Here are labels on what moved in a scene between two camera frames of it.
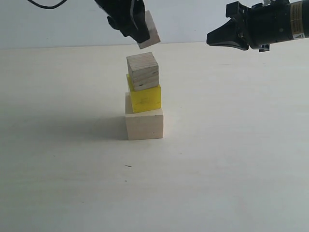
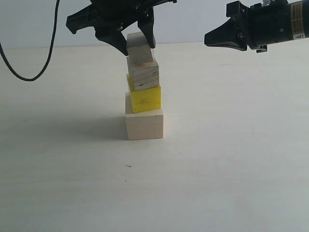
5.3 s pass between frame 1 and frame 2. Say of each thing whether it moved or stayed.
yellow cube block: stayed
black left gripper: moved
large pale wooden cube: stayed
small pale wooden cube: moved
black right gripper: stayed
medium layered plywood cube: stayed
